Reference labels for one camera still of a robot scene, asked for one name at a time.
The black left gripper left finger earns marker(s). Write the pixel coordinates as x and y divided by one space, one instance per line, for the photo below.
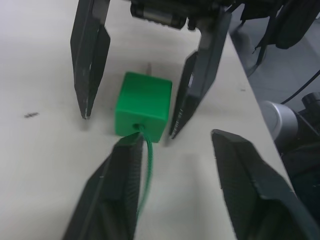
110 190

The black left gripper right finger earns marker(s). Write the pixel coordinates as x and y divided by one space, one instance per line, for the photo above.
250 190

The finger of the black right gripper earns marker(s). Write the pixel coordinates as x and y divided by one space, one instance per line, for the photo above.
86 62
197 80

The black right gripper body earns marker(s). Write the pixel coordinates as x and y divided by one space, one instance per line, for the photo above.
175 11

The green lace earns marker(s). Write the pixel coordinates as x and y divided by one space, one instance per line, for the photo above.
150 162

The green cube block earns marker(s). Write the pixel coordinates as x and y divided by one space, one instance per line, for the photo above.
142 105

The silver robot body joint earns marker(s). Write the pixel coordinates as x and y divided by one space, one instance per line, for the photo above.
280 120

